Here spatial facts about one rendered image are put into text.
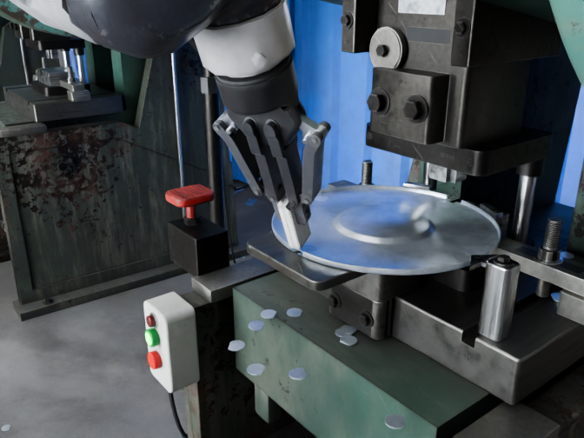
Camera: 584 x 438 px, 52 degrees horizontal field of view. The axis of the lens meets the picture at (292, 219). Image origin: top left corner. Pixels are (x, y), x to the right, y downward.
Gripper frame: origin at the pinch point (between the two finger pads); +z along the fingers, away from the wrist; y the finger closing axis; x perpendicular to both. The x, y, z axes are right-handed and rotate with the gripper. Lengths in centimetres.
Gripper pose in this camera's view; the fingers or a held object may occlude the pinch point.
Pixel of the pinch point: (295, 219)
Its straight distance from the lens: 68.8
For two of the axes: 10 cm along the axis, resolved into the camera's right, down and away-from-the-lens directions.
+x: 4.5, -6.6, 6.0
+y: 8.7, 1.8, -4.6
